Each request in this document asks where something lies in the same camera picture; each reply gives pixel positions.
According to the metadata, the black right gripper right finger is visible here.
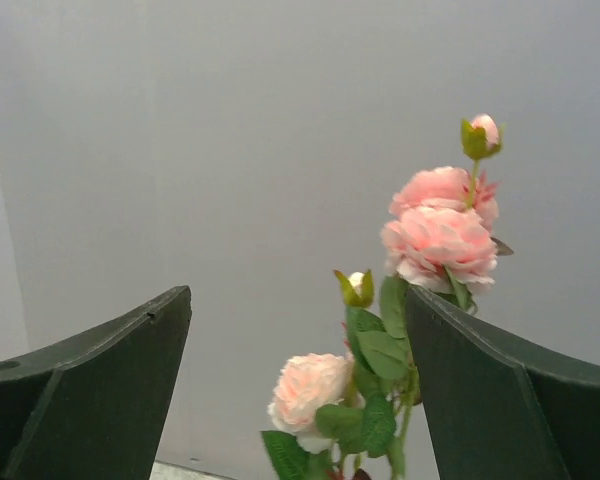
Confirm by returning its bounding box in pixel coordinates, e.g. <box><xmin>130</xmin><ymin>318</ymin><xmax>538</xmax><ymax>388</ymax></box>
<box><xmin>405</xmin><ymin>287</ymin><xmax>600</xmax><ymax>480</ymax></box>

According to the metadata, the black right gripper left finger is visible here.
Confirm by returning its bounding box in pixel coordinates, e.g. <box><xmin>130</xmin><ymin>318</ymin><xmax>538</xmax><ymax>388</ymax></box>
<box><xmin>0</xmin><ymin>286</ymin><xmax>192</xmax><ymax>480</ymax></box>

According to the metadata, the pink rose stem long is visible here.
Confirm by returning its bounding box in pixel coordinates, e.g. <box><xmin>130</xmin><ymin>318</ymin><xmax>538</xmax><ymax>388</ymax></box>
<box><xmin>381</xmin><ymin>114</ymin><xmax>513</xmax><ymax>311</ymax></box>

